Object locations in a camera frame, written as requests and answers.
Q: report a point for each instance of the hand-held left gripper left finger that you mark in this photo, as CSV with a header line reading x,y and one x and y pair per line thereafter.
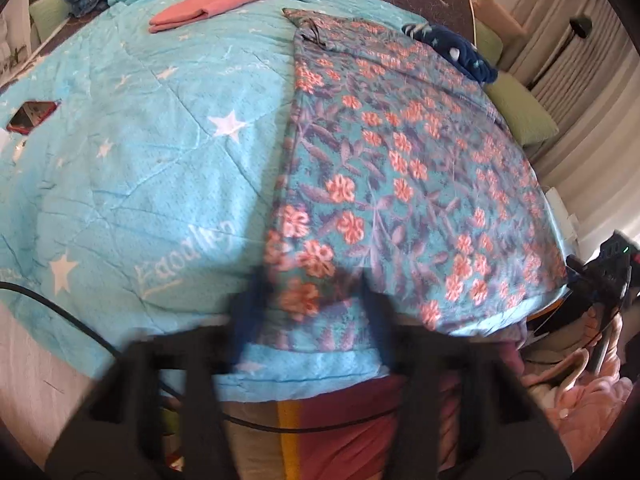
x,y
245,320

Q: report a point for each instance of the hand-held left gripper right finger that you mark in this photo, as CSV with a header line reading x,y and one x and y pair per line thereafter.
x,y
382,325

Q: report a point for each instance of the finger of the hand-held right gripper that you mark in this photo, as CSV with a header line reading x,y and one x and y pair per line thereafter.
x,y
582,266

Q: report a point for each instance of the floral long-sleeve garment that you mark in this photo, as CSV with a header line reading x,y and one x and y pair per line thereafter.
x,y
400,160

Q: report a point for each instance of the pink fluffy clothes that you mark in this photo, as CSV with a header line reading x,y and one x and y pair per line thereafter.
x,y
590,400

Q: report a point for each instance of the white plastic device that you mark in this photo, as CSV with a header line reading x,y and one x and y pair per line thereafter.
x,y
562,210

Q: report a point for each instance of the red yellow striped cloth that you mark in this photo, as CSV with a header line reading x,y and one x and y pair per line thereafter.
x,y
340,410

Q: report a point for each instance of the large green pillow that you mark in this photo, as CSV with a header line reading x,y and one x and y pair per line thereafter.
x,y
522,110

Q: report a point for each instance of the beige pleated curtain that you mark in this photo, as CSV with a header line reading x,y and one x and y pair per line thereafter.
x,y
585,90

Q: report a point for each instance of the light blue star quilt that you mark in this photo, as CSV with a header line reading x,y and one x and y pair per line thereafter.
x,y
125,160

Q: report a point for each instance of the black floor lamp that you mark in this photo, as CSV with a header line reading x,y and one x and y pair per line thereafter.
x,y
580,26

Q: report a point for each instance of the small green pillow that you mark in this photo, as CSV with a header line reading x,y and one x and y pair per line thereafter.
x,y
487,42

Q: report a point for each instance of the navy star-print fleece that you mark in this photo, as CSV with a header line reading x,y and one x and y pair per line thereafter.
x,y
460,55

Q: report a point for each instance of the pink pillow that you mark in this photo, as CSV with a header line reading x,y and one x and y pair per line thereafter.
x,y
500,15

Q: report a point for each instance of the red phone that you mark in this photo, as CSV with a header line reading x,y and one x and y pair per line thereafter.
x,y
32,112

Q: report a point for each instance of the pink folded garment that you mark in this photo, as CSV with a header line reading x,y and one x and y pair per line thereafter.
x,y
210,5

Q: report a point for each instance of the pale green cushion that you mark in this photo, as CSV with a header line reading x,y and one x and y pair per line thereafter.
x,y
50,15

